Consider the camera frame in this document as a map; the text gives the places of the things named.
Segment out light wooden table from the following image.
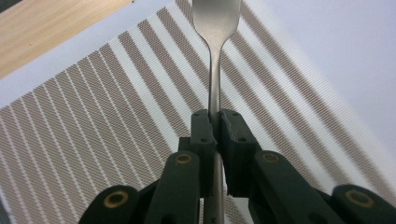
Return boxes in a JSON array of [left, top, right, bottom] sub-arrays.
[[0, 0, 135, 79]]

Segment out silver metal fork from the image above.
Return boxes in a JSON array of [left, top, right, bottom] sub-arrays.
[[192, 0, 243, 224]]

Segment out striped woven placemat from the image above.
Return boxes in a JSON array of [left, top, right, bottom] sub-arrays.
[[0, 0, 396, 224]]

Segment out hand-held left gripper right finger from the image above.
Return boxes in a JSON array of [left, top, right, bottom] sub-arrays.
[[219, 108, 262, 198]]

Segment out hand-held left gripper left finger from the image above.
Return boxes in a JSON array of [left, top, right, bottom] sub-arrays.
[[178, 108, 218, 199]]

